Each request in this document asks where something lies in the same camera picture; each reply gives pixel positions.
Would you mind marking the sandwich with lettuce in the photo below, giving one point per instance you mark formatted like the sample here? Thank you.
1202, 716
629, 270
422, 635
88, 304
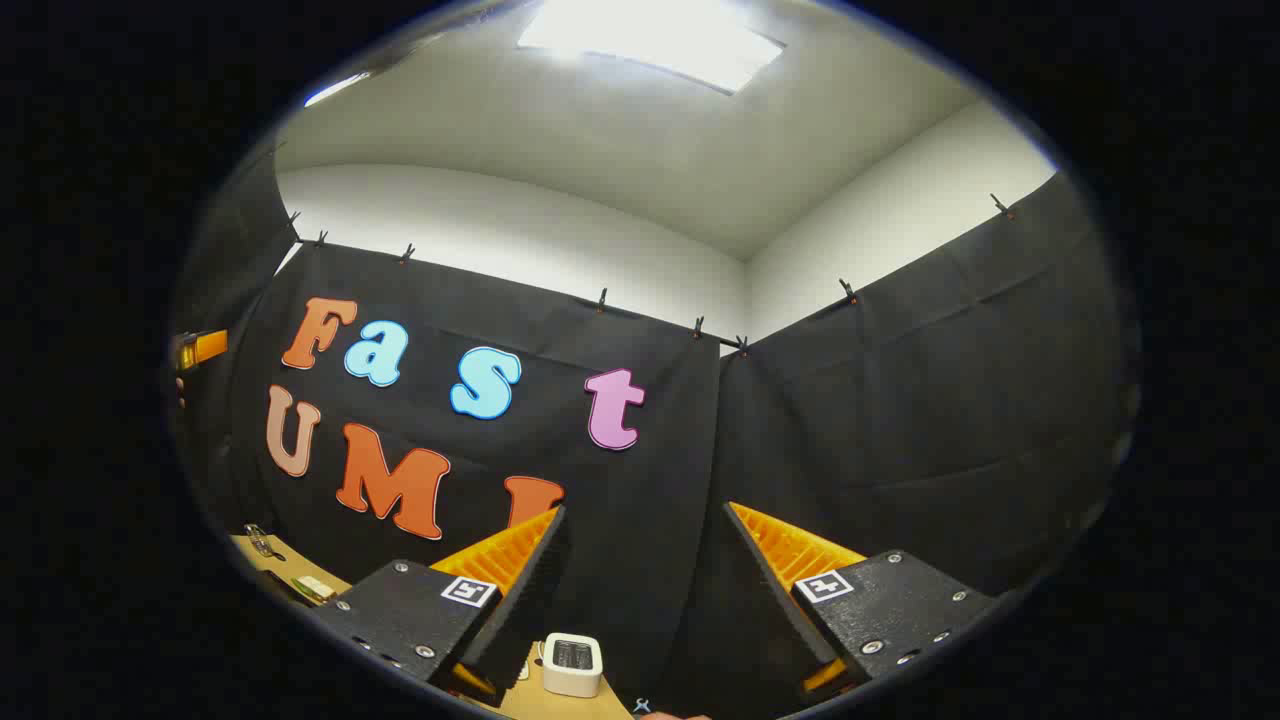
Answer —
314, 588

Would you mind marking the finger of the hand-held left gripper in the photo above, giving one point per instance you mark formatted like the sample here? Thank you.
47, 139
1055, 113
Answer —
208, 346

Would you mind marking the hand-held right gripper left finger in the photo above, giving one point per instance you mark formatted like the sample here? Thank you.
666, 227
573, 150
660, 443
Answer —
525, 590

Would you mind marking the black backdrop cloth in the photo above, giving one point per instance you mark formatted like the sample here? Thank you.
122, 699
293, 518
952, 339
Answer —
900, 420

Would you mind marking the large ceiling light panel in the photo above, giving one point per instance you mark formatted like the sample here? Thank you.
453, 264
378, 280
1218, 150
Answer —
660, 40

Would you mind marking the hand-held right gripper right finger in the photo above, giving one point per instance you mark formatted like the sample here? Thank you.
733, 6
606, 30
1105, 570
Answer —
770, 600

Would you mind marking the row of black cloth clips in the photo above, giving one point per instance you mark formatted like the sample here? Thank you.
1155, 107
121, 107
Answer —
601, 300

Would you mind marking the white toaster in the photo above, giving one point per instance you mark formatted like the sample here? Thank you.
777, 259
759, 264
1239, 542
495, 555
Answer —
572, 668

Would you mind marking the small ceiling light panel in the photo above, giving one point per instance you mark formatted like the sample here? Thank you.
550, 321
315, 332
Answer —
335, 88

